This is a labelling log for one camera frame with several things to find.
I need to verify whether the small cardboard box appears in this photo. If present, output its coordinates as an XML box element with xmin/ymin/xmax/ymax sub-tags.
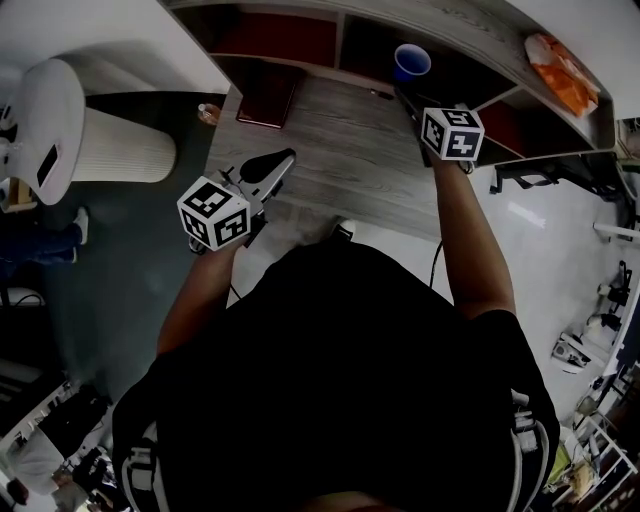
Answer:
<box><xmin>0</xmin><ymin>178</ymin><xmax>39</xmax><ymax>214</ymax></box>

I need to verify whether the dark red book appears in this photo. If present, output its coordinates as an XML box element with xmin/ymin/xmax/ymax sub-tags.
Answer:
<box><xmin>235</xmin><ymin>74</ymin><xmax>298</xmax><ymax>131</ymax></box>

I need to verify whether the grey wood-grain table top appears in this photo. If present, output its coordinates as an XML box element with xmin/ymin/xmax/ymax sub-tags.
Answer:
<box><xmin>204</xmin><ymin>74</ymin><xmax>442</xmax><ymax>245</ymax></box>

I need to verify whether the white metal rack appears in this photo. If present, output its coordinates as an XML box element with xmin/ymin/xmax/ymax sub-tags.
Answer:
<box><xmin>544</xmin><ymin>414</ymin><xmax>640</xmax><ymax>507</ymax></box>

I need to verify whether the black smartphone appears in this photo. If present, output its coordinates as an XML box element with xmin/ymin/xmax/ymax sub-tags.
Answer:
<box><xmin>35</xmin><ymin>144</ymin><xmax>62</xmax><ymax>187</ymax></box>

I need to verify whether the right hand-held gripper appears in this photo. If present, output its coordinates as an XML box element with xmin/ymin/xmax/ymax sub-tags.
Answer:
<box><xmin>393</xmin><ymin>86</ymin><xmax>487</xmax><ymax>175</ymax></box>

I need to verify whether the blue plastic cup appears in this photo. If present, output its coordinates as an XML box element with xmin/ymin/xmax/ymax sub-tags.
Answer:
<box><xmin>392</xmin><ymin>43</ymin><xmax>433</xmax><ymax>85</ymax></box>

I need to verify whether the person's black shirt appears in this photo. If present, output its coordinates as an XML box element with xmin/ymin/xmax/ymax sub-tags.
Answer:
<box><xmin>110</xmin><ymin>242</ymin><xmax>562</xmax><ymax>512</ymax></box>

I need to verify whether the orange plastic bag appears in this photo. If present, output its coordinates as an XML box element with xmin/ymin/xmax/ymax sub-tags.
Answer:
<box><xmin>523</xmin><ymin>33</ymin><xmax>601</xmax><ymax>119</ymax></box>

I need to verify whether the white round pedestal table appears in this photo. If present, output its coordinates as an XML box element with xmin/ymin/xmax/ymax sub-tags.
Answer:
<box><xmin>0</xmin><ymin>58</ymin><xmax>178</xmax><ymax>207</ymax></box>

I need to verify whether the person's shoe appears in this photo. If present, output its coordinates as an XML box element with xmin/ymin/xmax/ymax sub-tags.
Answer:
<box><xmin>299</xmin><ymin>216</ymin><xmax>358</xmax><ymax>247</ymax></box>

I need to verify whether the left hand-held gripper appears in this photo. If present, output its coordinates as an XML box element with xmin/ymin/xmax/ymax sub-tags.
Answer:
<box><xmin>176</xmin><ymin>147</ymin><xmax>299</xmax><ymax>254</ymax></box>

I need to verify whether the person's left forearm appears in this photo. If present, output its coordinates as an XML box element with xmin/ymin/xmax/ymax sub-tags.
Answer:
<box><xmin>155</xmin><ymin>242</ymin><xmax>249</xmax><ymax>357</ymax></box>

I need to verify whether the person's right forearm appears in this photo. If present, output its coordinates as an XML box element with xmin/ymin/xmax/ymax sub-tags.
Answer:
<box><xmin>430</xmin><ymin>158</ymin><xmax>518</xmax><ymax>322</ymax></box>

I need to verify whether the grey harness strap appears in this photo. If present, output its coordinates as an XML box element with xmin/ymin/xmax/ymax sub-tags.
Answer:
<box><xmin>119</xmin><ymin>419</ymin><xmax>169</xmax><ymax>512</ymax></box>
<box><xmin>509</xmin><ymin>389</ymin><xmax>549</xmax><ymax>512</ymax></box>

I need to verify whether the small white floor device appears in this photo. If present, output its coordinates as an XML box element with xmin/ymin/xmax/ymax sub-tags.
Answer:
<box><xmin>552</xmin><ymin>333</ymin><xmax>592</xmax><ymax>374</ymax></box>

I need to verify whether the grey wooden shelf desk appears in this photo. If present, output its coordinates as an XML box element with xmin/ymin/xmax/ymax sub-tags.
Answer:
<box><xmin>159</xmin><ymin>0</ymin><xmax>618</xmax><ymax>169</ymax></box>

